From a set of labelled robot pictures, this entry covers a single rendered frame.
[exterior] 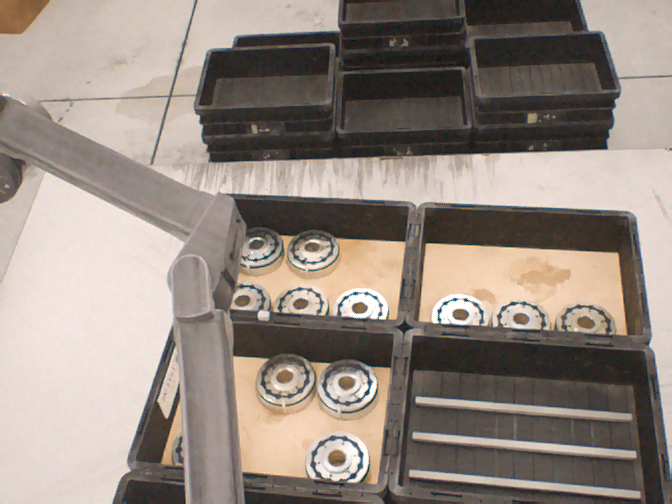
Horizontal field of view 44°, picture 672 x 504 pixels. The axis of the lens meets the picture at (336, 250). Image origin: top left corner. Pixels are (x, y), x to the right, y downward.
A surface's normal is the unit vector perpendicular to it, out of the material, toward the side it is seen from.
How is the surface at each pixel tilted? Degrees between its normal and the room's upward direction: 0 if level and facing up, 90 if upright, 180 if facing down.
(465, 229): 90
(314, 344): 90
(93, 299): 0
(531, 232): 90
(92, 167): 24
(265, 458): 0
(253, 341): 90
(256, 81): 0
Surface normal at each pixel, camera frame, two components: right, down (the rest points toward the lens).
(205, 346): -0.01, -0.22
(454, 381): -0.07, -0.66
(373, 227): -0.14, 0.74
